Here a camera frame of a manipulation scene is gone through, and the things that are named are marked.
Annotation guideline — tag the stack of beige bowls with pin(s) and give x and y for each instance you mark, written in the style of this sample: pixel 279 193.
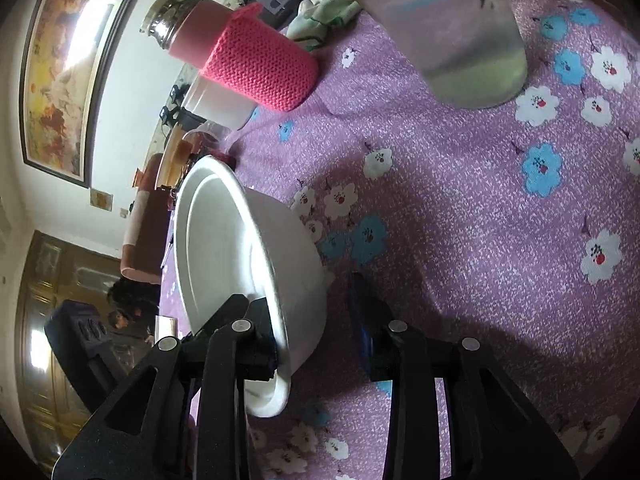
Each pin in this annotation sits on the stack of beige bowls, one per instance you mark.
pixel 179 147

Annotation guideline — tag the white work gloves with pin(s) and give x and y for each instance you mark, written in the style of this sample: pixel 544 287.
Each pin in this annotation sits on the white work gloves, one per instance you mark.
pixel 316 18

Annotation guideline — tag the pink knit sleeve bottle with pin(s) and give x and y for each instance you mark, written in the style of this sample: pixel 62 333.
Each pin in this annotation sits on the pink knit sleeve bottle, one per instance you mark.
pixel 234 49

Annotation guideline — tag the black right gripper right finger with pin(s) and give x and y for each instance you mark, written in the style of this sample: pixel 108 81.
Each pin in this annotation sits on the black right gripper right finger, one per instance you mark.
pixel 494 430

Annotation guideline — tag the purple floral tablecloth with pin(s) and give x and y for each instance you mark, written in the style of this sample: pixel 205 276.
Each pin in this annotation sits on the purple floral tablecloth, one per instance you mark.
pixel 517 226

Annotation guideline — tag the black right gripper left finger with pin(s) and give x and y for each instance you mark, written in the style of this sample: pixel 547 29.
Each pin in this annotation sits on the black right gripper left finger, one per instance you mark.
pixel 181 413

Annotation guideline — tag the white plastic tub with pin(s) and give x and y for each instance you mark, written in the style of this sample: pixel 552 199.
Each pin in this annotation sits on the white plastic tub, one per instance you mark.
pixel 216 103

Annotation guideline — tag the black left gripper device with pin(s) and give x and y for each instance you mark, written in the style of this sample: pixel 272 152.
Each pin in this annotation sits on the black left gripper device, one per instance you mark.
pixel 84 349

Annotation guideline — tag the seated person dark clothes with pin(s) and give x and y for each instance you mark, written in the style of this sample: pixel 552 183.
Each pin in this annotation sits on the seated person dark clothes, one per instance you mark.
pixel 134 307

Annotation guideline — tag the framed wall painting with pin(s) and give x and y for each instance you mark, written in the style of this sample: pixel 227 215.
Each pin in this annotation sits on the framed wall painting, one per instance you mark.
pixel 67 53

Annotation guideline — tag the dark wooden cabinet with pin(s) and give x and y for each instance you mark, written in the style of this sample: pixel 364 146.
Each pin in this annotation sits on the dark wooden cabinet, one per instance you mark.
pixel 53 272

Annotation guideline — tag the small white foam bowl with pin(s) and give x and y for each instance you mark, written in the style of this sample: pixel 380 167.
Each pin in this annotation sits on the small white foam bowl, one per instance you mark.
pixel 267 399

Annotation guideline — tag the brown armchair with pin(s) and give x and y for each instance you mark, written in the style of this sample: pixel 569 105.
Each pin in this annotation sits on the brown armchair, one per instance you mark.
pixel 143 248

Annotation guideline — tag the clear jar green lid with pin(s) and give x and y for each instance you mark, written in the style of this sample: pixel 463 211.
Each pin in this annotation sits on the clear jar green lid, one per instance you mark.
pixel 469 52

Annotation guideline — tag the large white foam bowl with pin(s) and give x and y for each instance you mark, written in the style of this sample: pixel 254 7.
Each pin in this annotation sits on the large white foam bowl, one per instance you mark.
pixel 230 239

